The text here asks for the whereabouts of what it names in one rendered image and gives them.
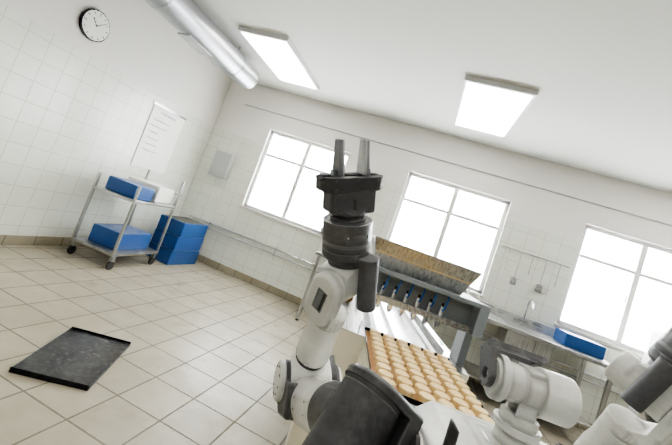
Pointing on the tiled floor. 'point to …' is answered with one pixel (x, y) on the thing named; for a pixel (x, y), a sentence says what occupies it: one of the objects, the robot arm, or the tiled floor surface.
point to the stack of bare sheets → (73, 359)
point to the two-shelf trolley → (122, 227)
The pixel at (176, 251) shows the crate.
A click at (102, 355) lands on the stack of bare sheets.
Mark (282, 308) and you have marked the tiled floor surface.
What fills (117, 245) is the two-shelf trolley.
